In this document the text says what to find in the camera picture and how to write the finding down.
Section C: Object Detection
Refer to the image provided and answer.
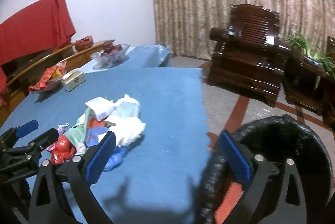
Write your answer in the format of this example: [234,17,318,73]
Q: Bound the orange foam net sleeve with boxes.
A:
[87,117,108,135]

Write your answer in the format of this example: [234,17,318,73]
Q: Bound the dark wooden armchair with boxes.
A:
[208,4,291,107]

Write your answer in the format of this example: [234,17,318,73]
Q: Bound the glass snack dish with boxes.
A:
[30,78,62,94]

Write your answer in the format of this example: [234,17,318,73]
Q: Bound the dark red apples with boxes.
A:
[101,40,123,57]

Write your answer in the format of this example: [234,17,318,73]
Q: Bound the black lined trash bin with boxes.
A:
[194,115,334,223]

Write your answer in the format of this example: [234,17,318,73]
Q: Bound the red snack packets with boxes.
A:
[28,61,67,93]

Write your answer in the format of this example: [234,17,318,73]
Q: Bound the red ornament on sideboard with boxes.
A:
[74,36,94,52]

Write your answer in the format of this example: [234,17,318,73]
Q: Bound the green potted plant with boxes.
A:
[286,33,334,78]

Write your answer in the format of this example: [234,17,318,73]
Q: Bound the white blue plastic pouch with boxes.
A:
[105,94,146,147]

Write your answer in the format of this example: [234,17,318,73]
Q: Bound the red cloth cover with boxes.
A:
[0,0,77,107]

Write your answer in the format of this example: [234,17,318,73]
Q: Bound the wooden sideboard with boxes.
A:
[1,41,104,124]

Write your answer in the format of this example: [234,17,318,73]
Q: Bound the white blue medicine box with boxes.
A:
[85,96,115,121]

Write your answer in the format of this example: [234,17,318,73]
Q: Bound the dark wooden side table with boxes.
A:
[282,57,334,116]

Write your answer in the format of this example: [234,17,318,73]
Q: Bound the blue plastic bag scrap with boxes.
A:
[85,130,132,172]

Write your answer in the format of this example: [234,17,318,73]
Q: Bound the red plastic bag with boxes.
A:
[50,135,76,164]

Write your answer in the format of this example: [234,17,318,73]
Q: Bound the glass fruit bowl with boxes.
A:
[90,44,130,70]

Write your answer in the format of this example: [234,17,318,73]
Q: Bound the tissue box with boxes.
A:
[61,69,86,92]

